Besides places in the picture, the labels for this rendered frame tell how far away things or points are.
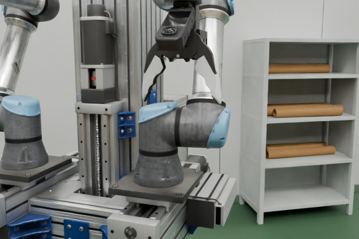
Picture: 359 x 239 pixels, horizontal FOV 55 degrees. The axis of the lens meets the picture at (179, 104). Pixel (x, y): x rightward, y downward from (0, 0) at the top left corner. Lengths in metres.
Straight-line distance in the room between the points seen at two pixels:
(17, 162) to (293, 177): 2.89
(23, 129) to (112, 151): 0.30
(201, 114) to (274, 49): 2.46
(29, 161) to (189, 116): 0.57
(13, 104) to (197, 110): 0.60
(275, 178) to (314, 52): 1.27
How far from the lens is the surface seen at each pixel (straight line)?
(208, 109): 0.96
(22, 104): 1.23
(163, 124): 0.97
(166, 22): 0.61
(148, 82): 0.66
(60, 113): 3.07
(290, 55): 3.45
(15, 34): 1.42
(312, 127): 3.66
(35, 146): 1.27
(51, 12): 1.36
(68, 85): 3.04
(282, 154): 3.20
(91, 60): 1.16
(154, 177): 1.00
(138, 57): 1.19
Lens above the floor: 1.41
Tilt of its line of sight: 8 degrees down
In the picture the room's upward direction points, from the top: straight up
